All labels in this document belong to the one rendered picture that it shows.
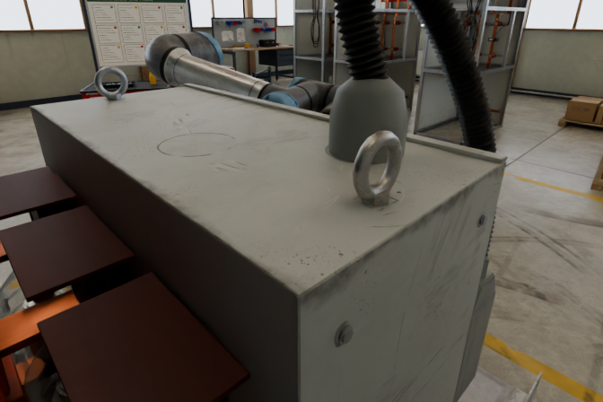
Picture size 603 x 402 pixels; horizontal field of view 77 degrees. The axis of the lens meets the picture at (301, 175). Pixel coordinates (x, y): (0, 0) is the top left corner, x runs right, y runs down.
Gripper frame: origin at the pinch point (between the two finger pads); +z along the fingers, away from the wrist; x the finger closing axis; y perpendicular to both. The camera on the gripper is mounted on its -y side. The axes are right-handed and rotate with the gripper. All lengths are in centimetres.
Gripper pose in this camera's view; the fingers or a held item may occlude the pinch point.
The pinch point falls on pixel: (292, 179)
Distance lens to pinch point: 68.3
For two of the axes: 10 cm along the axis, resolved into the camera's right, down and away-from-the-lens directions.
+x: -1.4, -8.1, -5.8
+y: -8.6, -1.9, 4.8
